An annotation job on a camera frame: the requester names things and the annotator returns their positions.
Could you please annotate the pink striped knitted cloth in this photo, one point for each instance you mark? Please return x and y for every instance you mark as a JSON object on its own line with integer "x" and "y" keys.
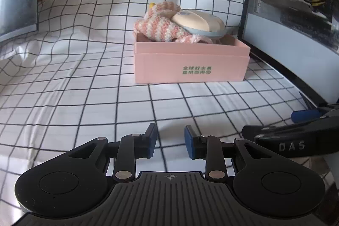
{"x": 157, "y": 26}

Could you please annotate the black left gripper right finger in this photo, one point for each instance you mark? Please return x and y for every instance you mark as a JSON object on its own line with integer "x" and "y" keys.
{"x": 190, "y": 140}

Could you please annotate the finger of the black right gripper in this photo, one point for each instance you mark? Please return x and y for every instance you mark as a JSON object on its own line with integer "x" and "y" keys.
{"x": 305, "y": 115}

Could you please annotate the cream round pouch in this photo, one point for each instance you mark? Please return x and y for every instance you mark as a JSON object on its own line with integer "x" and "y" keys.
{"x": 200, "y": 23}

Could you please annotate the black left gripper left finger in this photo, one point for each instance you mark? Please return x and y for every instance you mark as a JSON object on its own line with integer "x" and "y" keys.
{"x": 151, "y": 138}

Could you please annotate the glass computer case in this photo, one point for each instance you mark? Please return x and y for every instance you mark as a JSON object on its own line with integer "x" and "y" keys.
{"x": 299, "y": 39}

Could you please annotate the white grid tablecloth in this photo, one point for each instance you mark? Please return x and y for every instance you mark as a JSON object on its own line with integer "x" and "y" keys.
{"x": 73, "y": 80}

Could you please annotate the pink cardboard box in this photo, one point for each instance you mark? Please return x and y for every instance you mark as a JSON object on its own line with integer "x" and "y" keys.
{"x": 172, "y": 62}

